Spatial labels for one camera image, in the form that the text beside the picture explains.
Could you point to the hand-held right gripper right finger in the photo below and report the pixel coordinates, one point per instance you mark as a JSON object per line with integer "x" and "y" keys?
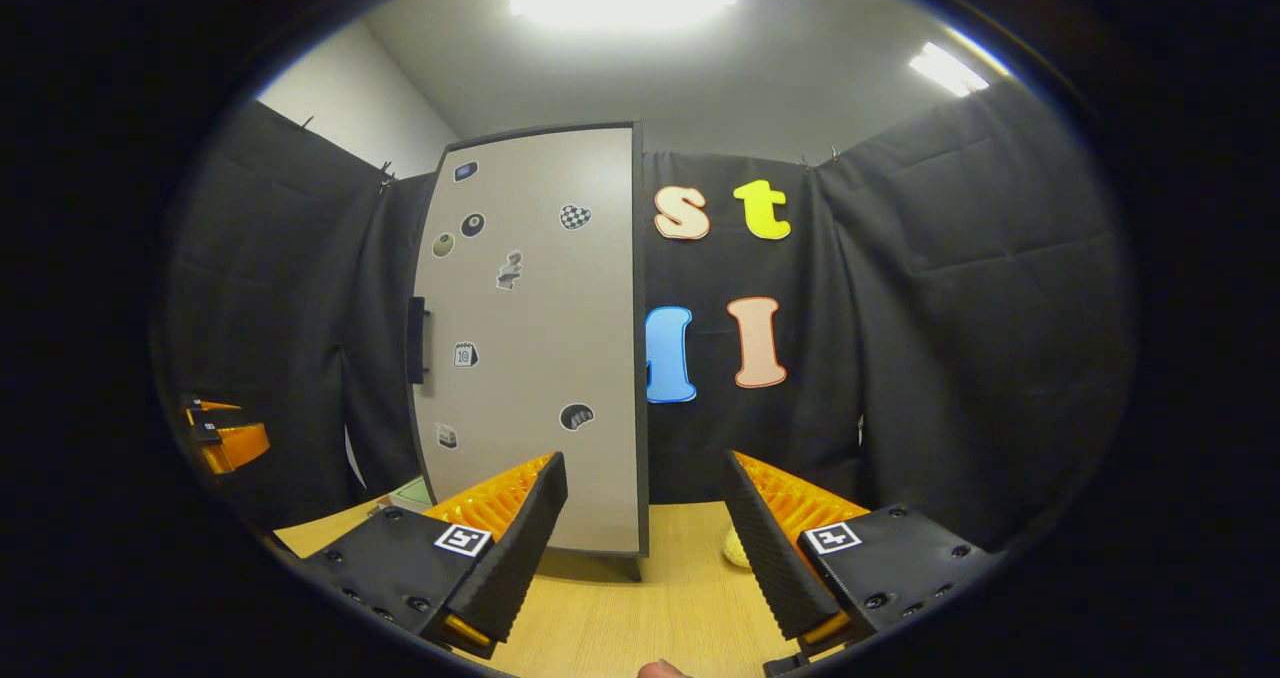
{"x": 765, "y": 558}

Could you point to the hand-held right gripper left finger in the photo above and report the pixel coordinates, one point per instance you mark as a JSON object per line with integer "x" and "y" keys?
{"x": 515, "y": 548}

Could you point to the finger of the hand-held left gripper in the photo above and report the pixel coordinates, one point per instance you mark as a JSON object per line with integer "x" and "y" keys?
{"x": 238, "y": 443}
{"x": 212, "y": 408}

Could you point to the green coaster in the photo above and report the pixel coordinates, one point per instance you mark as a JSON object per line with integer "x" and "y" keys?
{"x": 412, "y": 495}

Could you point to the yellow bumpy round toy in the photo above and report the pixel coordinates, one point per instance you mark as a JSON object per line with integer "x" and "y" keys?
{"x": 736, "y": 550}

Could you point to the black backdrop cloth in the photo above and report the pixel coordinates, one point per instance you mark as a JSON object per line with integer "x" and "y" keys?
{"x": 950, "y": 338}

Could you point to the small ceiling light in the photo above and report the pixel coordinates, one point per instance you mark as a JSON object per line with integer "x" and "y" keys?
{"x": 948, "y": 68}

